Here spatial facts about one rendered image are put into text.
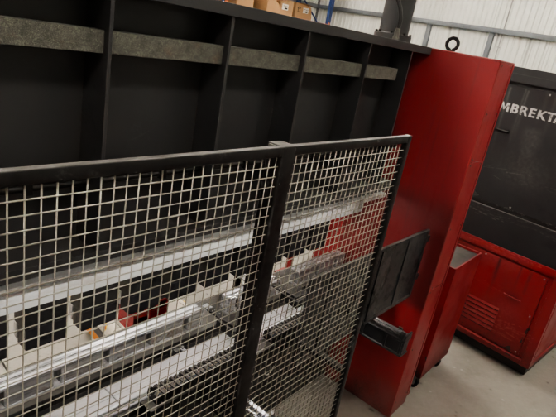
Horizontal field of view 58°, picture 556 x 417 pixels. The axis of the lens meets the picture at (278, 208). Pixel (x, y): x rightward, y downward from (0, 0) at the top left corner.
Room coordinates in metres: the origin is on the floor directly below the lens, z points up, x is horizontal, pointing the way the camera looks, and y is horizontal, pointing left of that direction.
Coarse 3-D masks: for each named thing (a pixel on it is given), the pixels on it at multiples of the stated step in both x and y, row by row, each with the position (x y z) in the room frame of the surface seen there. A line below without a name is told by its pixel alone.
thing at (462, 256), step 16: (464, 256) 3.33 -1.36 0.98; (480, 256) 3.43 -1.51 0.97; (448, 272) 3.06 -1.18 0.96; (464, 272) 3.21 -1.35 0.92; (448, 288) 3.04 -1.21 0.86; (464, 288) 3.32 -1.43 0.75; (448, 304) 3.12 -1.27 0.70; (432, 320) 3.06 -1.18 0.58; (448, 320) 3.22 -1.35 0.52; (432, 336) 3.04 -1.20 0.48; (448, 336) 3.33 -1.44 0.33; (432, 352) 3.11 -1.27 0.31; (416, 368) 3.06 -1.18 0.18; (416, 384) 3.08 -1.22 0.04
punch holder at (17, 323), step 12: (60, 300) 1.48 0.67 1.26; (48, 312) 1.45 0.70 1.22; (60, 312) 1.48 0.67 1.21; (48, 324) 1.45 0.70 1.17; (60, 324) 1.48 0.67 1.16; (24, 336) 1.40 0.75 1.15; (36, 336) 1.42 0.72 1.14; (48, 336) 1.45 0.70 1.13; (60, 336) 1.48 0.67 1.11; (24, 348) 1.39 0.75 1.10
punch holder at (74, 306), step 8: (104, 288) 1.61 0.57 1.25; (112, 288) 1.64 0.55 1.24; (72, 296) 1.58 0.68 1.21; (80, 296) 1.55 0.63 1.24; (96, 296) 1.59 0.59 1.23; (104, 296) 1.62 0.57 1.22; (112, 296) 1.64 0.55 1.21; (72, 304) 1.59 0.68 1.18; (88, 304) 1.56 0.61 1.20; (96, 304) 1.59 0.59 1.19; (104, 304) 1.62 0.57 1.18; (112, 304) 1.64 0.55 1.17; (72, 312) 1.58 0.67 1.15; (88, 312) 1.56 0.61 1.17; (96, 312) 1.59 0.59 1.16; (96, 320) 1.59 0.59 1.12; (112, 320) 1.65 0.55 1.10; (80, 328) 1.55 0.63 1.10; (88, 328) 1.57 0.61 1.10
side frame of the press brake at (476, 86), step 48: (432, 48) 2.95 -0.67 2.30; (432, 96) 2.90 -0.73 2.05; (480, 96) 2.75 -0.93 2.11; (432, 144) 2.86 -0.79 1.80; (480, 144) 2.80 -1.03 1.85; (432, 192) 2.81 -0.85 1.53; (336, 240) 3.14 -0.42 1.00; (384, 240) 2.93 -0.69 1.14; (432, 240) 2.76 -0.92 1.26; (432, 288) 2.77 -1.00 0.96; (384, 384) 2.78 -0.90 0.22
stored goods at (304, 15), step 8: (232, 0) 9.42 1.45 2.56; (240, 0) 9.40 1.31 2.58; (248, 0) 9.53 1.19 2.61; (256, 0) 9.87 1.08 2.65; (264, 0) 9.73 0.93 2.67; (272, 0) 9.73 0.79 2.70; (280, 0) 10.00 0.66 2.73; (288, 0) 10.07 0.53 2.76; (264, 8) 9.71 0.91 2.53; (272, 8) 9.75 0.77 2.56; (280, 8) 9.97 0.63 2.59; (288, 8) 10.10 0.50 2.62; (296, 8) 10.59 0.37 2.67; (304, 8) 10.76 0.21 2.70; (296, 16) 10.62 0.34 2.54; (304, 16) 10.79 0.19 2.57
